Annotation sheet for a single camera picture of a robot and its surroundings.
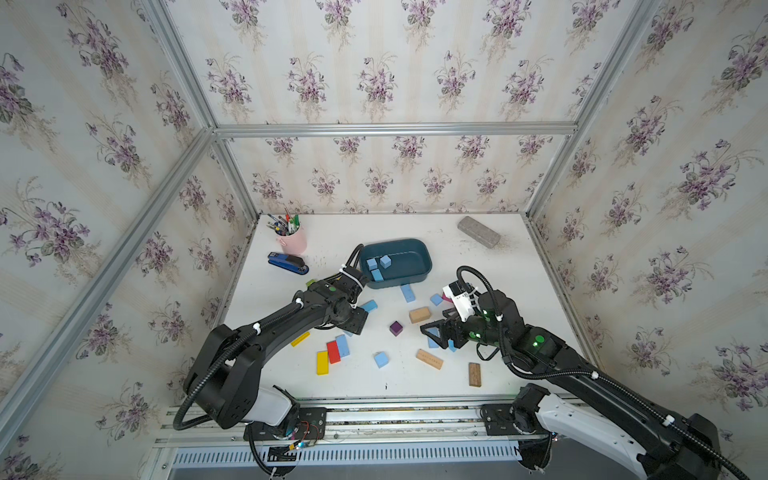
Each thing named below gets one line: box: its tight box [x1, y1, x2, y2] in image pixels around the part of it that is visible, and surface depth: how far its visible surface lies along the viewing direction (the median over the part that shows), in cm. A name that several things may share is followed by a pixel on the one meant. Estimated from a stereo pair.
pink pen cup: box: [275, 221, 308, 255], surface depth 106 cm
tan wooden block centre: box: [409, 307, 432, 324], surface depth 93 cm
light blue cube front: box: [374, 351, 389, 369], surface depth 85 cm
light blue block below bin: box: [401, 284, 416, 303], surface depth 100 cm
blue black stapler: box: [267, 252, 309, 275], surface depth 104 cm
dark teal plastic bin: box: [359, 239, 433, 289], surface depth 106 cm
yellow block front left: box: [316, 351, 329, 376], surface depth 85 cm
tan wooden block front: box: [416, 348, 444, 370], surface depth 85 cm
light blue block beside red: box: [336, 334, 351, 357], surface depth 88 cm
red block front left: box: [326, 340, 341, 364], surface depth 86 cm
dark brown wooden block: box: [468, 362, 481, 387], surface depth 82 cm
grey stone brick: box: [457, 216, 501, 249], surface depth 114 cm
